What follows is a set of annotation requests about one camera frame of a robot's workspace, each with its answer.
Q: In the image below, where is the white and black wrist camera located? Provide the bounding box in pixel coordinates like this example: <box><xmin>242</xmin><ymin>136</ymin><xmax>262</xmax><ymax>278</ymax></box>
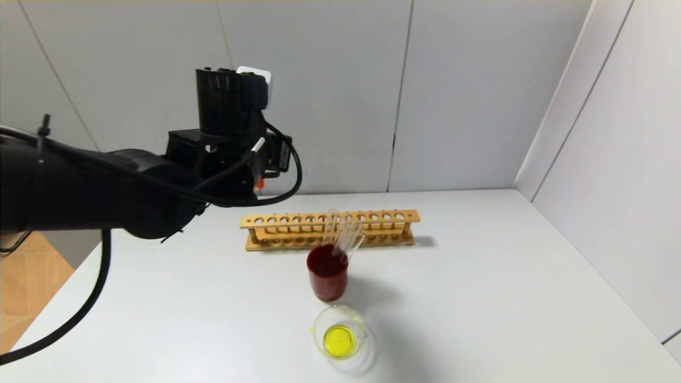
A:
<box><xmin>236</xmin><ymin>66</ymin><xmax>273</xmax><ymax>110</ymax></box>

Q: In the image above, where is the wooden test tube rack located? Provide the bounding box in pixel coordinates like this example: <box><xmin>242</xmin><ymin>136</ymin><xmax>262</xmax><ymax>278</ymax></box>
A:
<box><xmin>240</xmin><ymin>210</ymin><xmax>420</xmax><ymax>252</ymax></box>

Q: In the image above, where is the empty glass test tube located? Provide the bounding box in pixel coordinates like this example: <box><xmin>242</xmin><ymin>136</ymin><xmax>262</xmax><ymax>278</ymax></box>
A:
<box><xmin>345</xmin><ymin>229</ymin><xmax>367</xmax><ymax>262</ymax></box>
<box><xmin>323</xmin><ymin>209</ymin><xmax>340</xmax><ymax>249</ymax></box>
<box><xmin>340</xmin><ymin>219</ymin><xmax>362</xmax><ymax>254</ymax></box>

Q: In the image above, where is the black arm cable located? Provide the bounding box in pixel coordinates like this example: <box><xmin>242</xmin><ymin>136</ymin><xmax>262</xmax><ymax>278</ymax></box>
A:
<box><xmin>0</xmin><ymin>121</ymin><xmax>304</xmax><ymax>367</ymax></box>

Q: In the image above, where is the red plastic cup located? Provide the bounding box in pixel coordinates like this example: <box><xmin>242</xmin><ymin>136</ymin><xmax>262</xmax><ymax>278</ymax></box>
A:
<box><xmin>306</xmin><ymin>244</ymin><xmax>350</xmax><ymax>302</ymax></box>

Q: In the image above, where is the clear glass beaker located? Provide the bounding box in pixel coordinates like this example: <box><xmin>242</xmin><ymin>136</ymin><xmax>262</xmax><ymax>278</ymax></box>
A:
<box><xmin>309</xmin><ymin>304</ymin><xmax>377</xmax><ymax>373</ymax></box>

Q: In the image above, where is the dark metal frame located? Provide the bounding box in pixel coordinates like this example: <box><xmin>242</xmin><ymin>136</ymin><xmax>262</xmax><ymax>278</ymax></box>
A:
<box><xmin>0</xmin><ymin>229</ymin><xmax>34</xmax><ymax>255</ymax></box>

